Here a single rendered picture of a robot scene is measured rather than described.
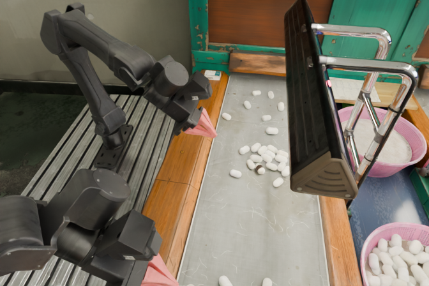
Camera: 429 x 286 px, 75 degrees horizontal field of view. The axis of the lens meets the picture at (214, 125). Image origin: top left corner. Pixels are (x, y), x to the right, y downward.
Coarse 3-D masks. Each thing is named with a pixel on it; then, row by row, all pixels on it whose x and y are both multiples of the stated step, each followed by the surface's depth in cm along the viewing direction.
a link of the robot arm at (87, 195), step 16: (80, 176) 35; (96, 176) 36; (112, 176) 39; (64, 192) 35; (80, 192) 33; (96, 192) 35; (112, 192) 36; (128, 192) 38; (48, 208) 36; (64, 208) 34; (80, 208) 35; (96, 208) 35; (112, 208) 36; (48, 224) 35; (64, 224) 34; (80, 224) 35; (96, 224) 36; (48, 240) 34; (0, 256) 29; (16, 256) 30; (32, 256) 32; (48, 256) 33
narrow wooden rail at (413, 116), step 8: (416, 104) 96; (408, 112) 94; (416, 112) 93; (424, 112) 93; (408, 120) 93; (416, 120) 90; (424, 120) 90; (424, 128) 87; (424, 136) 84; (424, 160) 82
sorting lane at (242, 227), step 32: (224, 96) 104; (256, 96) 104; (224, 128) 91; (256, 128) 91; (224, 160) 80; (288, 160) 80; (224, 192) 72; (256, 192) 72; (288, 192) 72; (192, 224) 65; (224, 224) 65; (256, 224) 65; (288, 224) 65; (320, 224) 65; (192, 256) 59; (224, 256) 59; (256, 256) 59; (288, 256) 59; (320, 256) 59
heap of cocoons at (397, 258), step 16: (384, 240) 62; (400, 240) 62; (416, 240) 62; (368, 256) 60; (384, 256) 59; (400, 256) 60; (416, 256) 59; (368, 272) 58; (384, 272) 57; (400, 272) 57; (416, 272) 57
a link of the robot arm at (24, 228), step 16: (0, 208) 32; (16, 208) 33; (32, 208) 34; (0, 224) 31; (16, 224) 31; (32, 224) 32; (0, 240) 29; (16, 240) 30; (32, 240) 31; (0, 272) 31
